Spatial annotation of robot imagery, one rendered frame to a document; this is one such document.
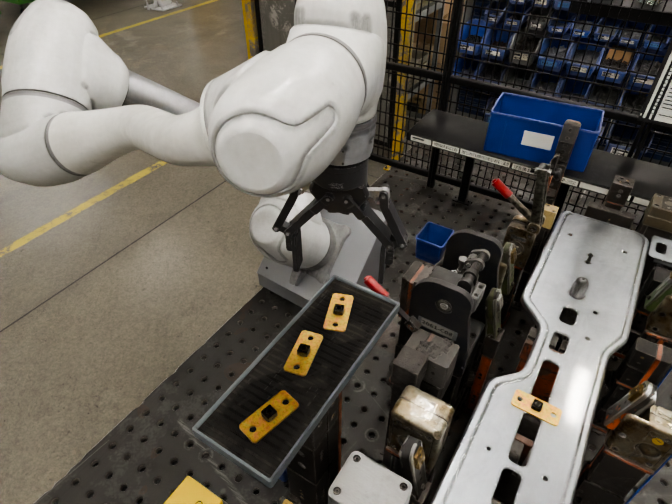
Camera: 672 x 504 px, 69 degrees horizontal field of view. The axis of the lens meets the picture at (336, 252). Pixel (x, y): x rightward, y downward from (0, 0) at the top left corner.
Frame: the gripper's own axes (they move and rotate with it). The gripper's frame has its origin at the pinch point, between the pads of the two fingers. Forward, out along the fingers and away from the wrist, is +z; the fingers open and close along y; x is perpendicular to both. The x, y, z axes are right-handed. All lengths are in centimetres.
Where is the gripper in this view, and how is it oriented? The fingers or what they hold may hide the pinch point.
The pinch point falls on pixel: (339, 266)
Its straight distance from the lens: 76.9
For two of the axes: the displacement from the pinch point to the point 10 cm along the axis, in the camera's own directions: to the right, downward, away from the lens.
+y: 9.8, 1.3, -1.6
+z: 0.0, 7.6, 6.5
